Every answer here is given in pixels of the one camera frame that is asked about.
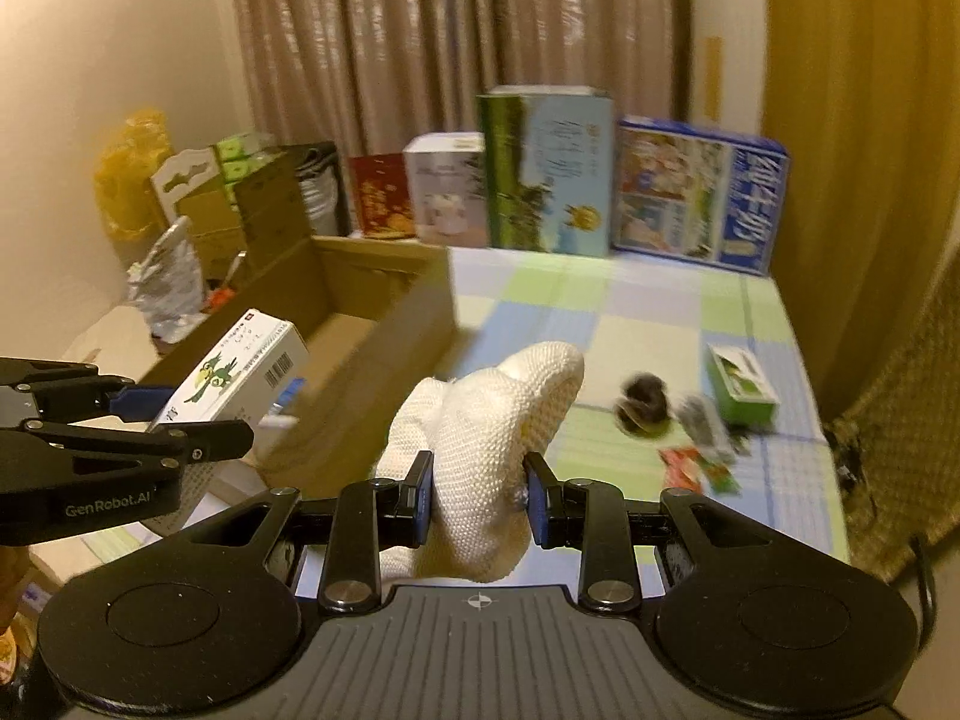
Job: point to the beige curtain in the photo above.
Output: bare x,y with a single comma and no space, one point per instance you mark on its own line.
450,37

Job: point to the white box with bird print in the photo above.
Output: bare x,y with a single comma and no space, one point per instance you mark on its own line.
240,367

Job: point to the white cut-out cardboard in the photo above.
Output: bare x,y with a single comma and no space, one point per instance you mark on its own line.
187,169

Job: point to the green milk carton box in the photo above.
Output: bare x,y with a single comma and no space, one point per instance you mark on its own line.
547,172

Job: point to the wicker chair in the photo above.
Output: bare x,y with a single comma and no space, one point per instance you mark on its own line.
900,405

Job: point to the white humidifier box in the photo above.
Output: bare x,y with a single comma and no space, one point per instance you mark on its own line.
444,191

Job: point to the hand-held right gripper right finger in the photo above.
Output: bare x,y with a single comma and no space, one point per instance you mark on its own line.
535,506

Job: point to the red green snack packet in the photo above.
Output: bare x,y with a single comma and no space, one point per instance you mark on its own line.
694,469

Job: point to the clear dark snack packet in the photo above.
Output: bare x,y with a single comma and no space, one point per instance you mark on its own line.
703,426

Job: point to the black white striped bag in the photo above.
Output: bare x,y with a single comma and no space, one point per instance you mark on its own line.
326,187

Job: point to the yellow-brown wooden panel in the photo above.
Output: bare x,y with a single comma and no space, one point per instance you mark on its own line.
862,127

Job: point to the white knit glove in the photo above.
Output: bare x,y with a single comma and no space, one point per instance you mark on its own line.
480,427

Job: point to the yellow plastic bag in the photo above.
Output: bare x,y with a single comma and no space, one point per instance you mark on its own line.
131,172

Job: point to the small brown cardboard box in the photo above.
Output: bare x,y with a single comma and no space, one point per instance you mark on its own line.
214,229

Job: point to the small green box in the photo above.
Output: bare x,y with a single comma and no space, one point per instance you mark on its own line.
742,386

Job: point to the green tissue packs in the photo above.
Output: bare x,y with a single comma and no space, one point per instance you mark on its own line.
244,154

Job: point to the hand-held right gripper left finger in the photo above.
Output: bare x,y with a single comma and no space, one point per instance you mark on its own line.
424,499

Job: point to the dark round snack packet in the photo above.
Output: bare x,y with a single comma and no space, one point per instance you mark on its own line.
641,405

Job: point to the blue milk carton box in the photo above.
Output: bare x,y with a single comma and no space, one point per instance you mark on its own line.
697,195

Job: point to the red gift box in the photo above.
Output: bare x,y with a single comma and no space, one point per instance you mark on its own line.
381,195

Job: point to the cream cartoon print sheet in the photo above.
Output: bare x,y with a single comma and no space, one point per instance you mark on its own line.
97,337

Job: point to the tall brown cardboard box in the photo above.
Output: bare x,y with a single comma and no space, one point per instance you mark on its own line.
274,210

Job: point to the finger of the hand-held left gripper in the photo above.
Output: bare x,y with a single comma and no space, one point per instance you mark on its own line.
210,441
139,401

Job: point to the silver foil bag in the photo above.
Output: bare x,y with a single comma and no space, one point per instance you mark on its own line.
169,281

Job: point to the checked bedsheet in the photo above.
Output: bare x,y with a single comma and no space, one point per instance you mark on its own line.
645,300

